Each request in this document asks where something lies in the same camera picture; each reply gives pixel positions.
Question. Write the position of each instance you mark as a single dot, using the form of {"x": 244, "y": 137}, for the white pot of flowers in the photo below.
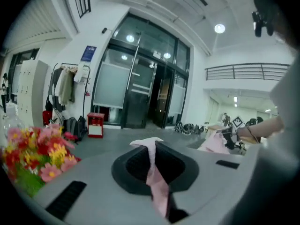
{"x": 35, "y": 153}

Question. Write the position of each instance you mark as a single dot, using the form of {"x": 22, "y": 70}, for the black white patterned bag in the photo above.
{"x": 180, "y": 127}
{"x": 193, "y": 129}

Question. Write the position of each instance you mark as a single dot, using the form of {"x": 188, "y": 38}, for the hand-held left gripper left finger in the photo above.
{"x": 105, "y": 196}

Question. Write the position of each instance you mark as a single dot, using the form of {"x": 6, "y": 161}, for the olive hanging coat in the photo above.
{"x": 66, "y": 85}

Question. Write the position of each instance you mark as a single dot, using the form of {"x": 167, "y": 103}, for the blue wall sign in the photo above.
{"x": 88, "y": 53}

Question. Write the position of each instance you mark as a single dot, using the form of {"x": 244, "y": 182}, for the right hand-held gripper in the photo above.
{"x": 238, "y": 122}

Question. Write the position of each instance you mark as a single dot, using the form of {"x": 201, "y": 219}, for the red bag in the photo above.
{"x": 47, "y": 118}

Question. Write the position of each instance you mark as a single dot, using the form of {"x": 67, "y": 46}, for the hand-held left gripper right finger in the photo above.
{"x": 211, "y": 184}

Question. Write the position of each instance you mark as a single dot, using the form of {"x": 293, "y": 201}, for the glass entrance door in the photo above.
{"x": 140, "y": 83}

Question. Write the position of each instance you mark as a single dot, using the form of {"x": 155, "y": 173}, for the red metal cabinet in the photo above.
{"x": 95, "y": 125}

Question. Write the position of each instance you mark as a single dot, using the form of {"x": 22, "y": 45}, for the black coat rack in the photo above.
{"x": 85, "y": 90}

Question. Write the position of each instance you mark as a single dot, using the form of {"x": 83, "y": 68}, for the white striped bag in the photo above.
{"x": 57, "y": 116}

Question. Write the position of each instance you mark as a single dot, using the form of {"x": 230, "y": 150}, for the person's right forearm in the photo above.
{"x": 264, "y": 128}

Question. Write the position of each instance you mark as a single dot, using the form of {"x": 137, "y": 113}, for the black head camera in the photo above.
{"x": 261, "y": 22}

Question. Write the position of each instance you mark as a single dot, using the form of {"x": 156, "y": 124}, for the black backpack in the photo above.
{"x": 75, "y": 128}

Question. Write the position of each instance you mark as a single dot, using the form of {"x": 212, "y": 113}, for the light wooden table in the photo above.
{"x": 214, "y": 128}

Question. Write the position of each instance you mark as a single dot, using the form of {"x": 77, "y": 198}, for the pink robe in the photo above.
{"x": 159, "y": 191}

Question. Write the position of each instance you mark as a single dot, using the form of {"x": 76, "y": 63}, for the black balcony railing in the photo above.
{"x": 246, "y": 71}

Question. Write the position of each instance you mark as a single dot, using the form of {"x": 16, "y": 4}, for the white locker cabinet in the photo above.
{"x": 31, "y": 92}

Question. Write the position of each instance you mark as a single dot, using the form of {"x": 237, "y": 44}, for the black wall sensor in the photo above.
{"x": 104, "y": 30}

